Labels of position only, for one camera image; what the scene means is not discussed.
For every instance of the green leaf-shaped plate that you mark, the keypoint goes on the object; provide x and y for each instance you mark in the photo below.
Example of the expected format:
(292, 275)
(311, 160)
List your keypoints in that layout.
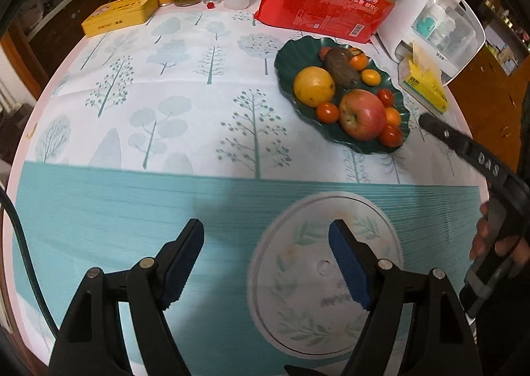
(290, 65)

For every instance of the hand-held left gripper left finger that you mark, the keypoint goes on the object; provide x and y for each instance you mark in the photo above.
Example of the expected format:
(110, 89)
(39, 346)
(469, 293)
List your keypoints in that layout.
(182, 264)

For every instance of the wooden cabinet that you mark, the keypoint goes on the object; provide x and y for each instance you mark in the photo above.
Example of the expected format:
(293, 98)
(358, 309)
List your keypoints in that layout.
(497, 82)

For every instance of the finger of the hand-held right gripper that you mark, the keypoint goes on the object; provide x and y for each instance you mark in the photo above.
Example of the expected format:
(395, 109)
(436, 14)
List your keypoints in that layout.
(451, 138)

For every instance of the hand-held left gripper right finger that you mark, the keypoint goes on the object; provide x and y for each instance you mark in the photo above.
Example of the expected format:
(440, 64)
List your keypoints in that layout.
(348, 264)

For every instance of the small yellow kumquat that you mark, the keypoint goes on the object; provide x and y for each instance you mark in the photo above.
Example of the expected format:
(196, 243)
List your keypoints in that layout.
(370, 78)

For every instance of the small orange kumquat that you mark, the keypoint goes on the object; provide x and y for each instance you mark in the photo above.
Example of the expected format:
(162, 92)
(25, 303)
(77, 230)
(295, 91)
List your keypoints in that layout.
(393, 116)

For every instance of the tree print tablecloth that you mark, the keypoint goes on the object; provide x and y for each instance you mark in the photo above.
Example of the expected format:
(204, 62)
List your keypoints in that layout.
(145, 202)

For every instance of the yellow tissue pack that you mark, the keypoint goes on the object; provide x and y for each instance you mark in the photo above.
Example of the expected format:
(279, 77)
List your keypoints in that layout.
(426, 86)

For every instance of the yellow tin box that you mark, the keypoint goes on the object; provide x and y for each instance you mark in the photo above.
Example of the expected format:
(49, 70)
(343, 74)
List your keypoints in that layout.
(118, 13)

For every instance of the white floral round plate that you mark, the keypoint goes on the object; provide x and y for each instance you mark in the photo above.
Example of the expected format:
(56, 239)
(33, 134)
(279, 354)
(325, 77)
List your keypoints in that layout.
(306, 243)

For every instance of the large yellow orange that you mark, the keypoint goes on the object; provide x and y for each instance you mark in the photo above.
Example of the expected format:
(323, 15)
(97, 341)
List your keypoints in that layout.
(314, 86)

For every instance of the red apple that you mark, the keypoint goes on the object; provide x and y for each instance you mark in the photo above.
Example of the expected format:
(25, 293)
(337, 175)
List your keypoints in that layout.
(362, 115)

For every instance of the cherry tomato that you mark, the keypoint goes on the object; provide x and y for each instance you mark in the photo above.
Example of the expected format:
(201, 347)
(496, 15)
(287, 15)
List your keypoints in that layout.
(325, 54)
(328, 112)
(386, 96)
(391, 136)

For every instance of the orange tangerine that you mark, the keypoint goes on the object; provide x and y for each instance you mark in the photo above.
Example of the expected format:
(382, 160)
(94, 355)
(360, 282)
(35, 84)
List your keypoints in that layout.
(358, 62)

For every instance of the overripe dark banana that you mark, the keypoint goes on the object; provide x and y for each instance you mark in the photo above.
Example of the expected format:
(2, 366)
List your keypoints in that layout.
(341, 67)

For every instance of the person's right hand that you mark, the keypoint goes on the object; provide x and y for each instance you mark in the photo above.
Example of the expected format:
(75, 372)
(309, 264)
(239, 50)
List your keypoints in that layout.
(513, 254)

